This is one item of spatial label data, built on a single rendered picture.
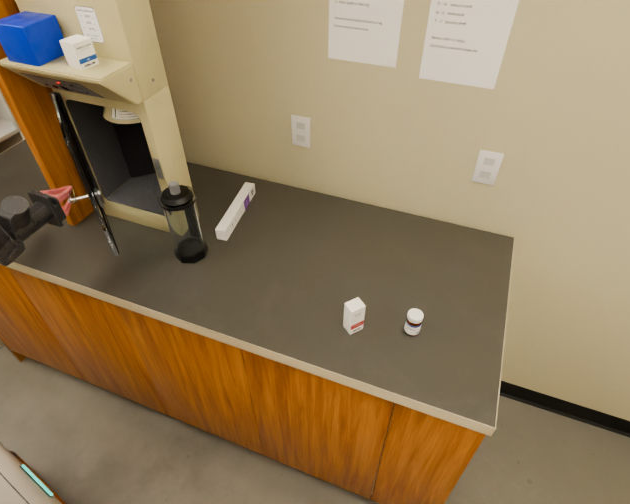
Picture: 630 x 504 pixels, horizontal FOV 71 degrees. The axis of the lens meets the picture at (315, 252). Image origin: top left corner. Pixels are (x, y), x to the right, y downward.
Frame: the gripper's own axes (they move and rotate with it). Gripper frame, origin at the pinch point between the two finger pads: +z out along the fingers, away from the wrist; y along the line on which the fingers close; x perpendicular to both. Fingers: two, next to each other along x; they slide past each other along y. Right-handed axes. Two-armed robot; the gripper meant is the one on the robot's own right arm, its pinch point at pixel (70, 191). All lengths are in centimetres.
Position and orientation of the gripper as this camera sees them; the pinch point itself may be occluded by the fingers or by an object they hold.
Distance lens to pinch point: 141.5
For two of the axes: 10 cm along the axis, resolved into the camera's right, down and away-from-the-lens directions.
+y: 0.0, -7.2, -7.0
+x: -9.3, -2.6, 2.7
